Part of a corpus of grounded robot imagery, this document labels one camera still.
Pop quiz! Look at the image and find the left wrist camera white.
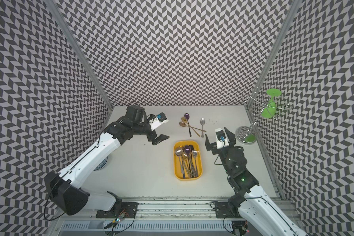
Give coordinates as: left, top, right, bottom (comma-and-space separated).
149, 112, 169, 131

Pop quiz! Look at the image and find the ornate gold small spoon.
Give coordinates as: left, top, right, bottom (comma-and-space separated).
182, 152, 191, 178

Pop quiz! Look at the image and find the silver spoon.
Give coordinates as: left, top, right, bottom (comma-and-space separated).
200, 118, 206, 138
192, 150, 199, 177
175, 147, 185, 178

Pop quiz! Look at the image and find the rose gold spoon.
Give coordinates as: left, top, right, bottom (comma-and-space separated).
179, 122, 206, 132

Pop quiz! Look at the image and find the blue patterned bowl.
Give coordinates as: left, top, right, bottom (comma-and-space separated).
94, 157, 108, 171

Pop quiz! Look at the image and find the silver spoon upright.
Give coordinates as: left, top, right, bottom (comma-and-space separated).
200, 118, 206, 138

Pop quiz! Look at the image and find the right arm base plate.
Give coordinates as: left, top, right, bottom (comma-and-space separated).
214, 201, 241, 219

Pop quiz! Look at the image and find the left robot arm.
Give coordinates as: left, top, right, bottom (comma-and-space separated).
44, 105, 169, 215

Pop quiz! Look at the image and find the chrome cup holder rack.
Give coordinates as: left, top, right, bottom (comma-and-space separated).
235, 88, 291, 145

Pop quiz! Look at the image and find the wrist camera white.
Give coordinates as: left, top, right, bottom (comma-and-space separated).
149, 112, 169, 131
215, 128, 229, 149

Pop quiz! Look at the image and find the purple spoon long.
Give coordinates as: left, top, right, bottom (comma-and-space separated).
184, 113, 192, 137

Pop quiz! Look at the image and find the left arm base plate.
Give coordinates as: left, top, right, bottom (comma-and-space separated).
96, 202, 139, 219

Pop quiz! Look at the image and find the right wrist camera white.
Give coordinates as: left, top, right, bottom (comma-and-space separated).
215, 128, 229, 149

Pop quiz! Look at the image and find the yellow storage box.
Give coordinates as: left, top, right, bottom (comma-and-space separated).
173, 140, 203, 181

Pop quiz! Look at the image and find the green plastic goblet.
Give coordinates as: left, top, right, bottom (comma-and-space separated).
244, 88, 283, 143

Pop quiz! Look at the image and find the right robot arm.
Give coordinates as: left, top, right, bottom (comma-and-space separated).
205, 128, 308, 236

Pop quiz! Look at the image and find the aluminium rail frame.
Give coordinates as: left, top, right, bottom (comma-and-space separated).
46, 197, 262, 236

